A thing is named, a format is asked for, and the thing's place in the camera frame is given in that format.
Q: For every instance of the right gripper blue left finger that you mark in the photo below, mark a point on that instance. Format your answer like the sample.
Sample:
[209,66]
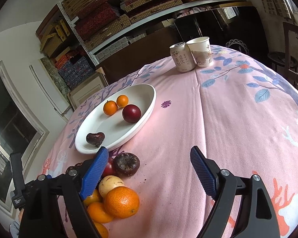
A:
[94,173]

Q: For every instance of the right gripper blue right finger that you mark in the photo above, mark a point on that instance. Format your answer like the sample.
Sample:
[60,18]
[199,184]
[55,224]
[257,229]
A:
[204,171]

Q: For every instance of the large orange mandarin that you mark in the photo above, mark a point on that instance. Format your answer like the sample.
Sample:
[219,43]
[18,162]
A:
[122,202]

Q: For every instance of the large dark mangosteen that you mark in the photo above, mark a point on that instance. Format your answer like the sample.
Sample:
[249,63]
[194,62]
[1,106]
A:
[126,164]

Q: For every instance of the orange kumquat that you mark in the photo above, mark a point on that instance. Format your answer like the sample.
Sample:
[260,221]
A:
[98,213]
[102,230]
[95,197]

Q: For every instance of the yellow round fruit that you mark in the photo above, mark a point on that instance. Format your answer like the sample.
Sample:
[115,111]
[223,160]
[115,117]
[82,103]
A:
[108,183]

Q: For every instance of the white oval plate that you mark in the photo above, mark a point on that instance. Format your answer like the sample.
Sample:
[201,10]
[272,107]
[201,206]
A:
[116,130]

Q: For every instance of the pink patterned tablecloth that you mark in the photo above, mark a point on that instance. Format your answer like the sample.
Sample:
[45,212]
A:
[240,114]

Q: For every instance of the small orange on plate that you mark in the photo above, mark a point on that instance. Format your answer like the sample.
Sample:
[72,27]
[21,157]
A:
[110,108]
[122,101]

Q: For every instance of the dark red plum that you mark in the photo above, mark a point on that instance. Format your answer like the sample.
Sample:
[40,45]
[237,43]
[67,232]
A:
[131,113]

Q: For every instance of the framed picture leaning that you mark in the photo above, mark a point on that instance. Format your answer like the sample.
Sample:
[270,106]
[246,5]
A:
[87,88]

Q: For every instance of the white beverage can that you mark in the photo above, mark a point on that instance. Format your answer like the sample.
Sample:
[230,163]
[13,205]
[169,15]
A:
[182,57]

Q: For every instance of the white paper cup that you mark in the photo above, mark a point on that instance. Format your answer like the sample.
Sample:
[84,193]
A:
[201,50]

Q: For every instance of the dark wooden cabinet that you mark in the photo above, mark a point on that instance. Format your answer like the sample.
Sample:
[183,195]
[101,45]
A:
[238,28]

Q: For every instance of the metal shelving with boxes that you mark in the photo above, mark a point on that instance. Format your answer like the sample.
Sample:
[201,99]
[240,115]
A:
[74,32]

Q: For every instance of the window frame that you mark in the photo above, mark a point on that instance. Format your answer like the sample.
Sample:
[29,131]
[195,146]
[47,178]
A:
[20,132]

